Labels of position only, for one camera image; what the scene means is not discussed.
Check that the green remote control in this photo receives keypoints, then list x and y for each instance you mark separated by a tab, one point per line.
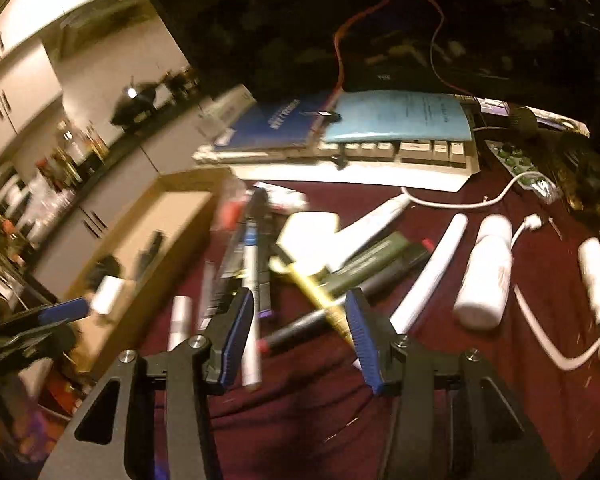
520	166

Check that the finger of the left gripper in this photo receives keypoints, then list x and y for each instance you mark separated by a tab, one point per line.
42	331

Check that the red transparent lighter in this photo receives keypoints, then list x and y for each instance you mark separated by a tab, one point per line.
230	204

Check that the dark blue booklet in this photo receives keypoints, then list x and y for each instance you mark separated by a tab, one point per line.
277	126

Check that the light blue paper booklet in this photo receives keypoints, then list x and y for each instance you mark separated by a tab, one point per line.
392	115

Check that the white marker pen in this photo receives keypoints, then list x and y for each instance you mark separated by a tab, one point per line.
346	242

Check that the long white tube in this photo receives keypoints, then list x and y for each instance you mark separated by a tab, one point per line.
412	305

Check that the dark green marker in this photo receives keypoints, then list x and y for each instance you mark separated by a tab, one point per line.
368	263

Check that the white red glue tube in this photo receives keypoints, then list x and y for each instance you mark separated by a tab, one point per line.
284	200

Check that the yellow black pen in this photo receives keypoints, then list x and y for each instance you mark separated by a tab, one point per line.
315	292

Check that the white pill bottle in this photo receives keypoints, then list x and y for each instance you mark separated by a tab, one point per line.
480	303

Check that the black computer monitor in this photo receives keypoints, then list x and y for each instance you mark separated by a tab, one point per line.
542	53

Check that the black wok pan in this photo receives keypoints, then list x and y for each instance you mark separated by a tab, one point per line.
135	100

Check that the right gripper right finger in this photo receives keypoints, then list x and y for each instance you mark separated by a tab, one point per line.
374	339

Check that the cardboard tray box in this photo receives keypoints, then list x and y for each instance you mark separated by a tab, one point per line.
152	242

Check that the beige keyboard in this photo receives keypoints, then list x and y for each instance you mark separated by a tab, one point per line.
443	166

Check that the silver marker pen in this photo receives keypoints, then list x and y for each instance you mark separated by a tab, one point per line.
180	321

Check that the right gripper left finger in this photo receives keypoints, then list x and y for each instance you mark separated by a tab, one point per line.
227	333

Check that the white small bottle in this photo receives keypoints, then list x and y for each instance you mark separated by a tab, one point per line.
589	262

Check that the white square charger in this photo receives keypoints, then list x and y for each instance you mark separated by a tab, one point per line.
303	238

